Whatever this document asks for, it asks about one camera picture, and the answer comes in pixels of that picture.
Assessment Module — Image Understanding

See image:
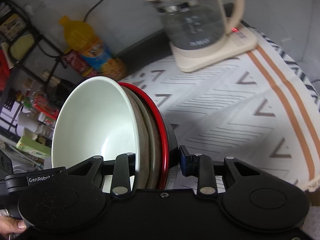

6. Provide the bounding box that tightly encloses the beige ceramic bowl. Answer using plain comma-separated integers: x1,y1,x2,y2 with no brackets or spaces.
123,87,161,189

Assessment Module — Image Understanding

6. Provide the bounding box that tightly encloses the red rimmed black bowl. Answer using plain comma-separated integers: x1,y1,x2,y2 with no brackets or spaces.
119,82,180,190

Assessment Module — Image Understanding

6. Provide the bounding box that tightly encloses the pale green ceramic bowl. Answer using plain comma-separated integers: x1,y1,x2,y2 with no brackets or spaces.
52,76,149,189

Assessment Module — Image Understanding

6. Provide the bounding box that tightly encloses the person's left hand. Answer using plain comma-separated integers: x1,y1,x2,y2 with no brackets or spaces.
0,216,27,239

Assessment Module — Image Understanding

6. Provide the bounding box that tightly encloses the green cardboard box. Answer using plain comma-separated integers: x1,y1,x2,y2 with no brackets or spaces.
16,135,51,160

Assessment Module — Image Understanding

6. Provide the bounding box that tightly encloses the patterned white table cloth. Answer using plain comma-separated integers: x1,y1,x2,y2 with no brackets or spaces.
124,28,319,191

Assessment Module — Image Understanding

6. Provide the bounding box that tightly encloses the black metal spice rack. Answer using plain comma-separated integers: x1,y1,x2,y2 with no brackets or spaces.
0,0,73,170

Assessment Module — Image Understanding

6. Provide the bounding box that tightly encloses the red drink can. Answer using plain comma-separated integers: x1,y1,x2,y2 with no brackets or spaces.
62,50,98,78

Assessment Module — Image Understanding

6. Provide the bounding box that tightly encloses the orange juice bottle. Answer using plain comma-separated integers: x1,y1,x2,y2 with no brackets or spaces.
59,16,126,81

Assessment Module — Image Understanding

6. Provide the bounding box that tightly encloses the glass electric kettle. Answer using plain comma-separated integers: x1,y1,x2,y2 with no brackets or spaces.
146,0,245,50

